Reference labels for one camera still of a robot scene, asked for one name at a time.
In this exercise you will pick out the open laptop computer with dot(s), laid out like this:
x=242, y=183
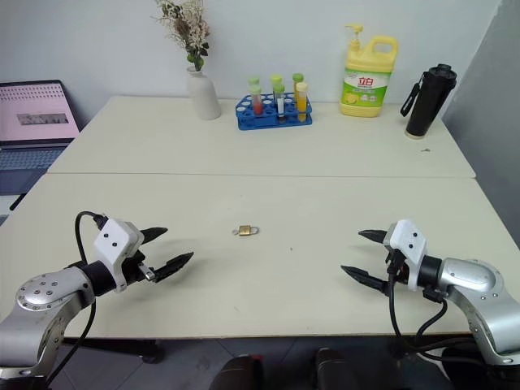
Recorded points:
x=28, y=122

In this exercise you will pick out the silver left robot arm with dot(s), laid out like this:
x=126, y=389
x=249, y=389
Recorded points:
x=48, y=296

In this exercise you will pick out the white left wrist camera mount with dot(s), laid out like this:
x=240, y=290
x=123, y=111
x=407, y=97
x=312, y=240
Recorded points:
x=115, y=237

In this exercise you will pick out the green-capped tube orange liquid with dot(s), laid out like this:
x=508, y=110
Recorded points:
x=297, y=81

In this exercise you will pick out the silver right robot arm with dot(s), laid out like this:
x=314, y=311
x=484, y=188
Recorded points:
x=475, y=284

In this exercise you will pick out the blue test tube rack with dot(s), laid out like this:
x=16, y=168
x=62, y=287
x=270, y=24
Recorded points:
x=272, y=121

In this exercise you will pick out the green-capped clear tube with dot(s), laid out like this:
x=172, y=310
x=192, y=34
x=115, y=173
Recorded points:
x=276, y=79

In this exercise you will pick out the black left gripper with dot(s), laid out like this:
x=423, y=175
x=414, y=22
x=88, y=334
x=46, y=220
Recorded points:
x=134, y=270

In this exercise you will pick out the green-capped tube pale content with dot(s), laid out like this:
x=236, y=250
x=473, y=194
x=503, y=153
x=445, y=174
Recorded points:
x=254, y=80

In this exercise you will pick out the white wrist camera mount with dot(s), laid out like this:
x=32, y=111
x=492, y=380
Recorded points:
x=115, y=237
x=410, y=243

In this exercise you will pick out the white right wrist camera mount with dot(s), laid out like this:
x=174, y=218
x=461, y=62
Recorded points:
x=410, y=243

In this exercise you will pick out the small brass padlock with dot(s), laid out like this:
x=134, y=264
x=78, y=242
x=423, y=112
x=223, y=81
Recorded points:
x=245, y=231

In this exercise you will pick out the white ceramic vase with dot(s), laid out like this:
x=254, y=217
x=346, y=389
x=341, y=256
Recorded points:
x=203, y=95

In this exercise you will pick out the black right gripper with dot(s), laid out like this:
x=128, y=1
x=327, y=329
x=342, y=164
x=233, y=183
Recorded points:
x=396, y=266

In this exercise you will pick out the dried flower bunch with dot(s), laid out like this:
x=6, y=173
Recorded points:
x=185, y=28

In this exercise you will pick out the yellow-capped tube yellow liquid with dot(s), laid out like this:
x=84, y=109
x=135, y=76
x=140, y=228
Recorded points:
x=302, y=101

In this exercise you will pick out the yellow detergent pump bottle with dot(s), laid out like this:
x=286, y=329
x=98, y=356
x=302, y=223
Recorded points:
x=365, y=81

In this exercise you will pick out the dark rounded shape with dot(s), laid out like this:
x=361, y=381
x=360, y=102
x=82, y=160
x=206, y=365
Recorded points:
x=237, y=371
x=335, y=369

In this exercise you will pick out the green-capped tube white label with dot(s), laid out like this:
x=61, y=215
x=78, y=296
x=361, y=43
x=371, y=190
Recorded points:
x=280, y=101

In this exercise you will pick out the green-capped tube red liquid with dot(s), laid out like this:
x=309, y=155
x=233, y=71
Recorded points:
x=256, y=101

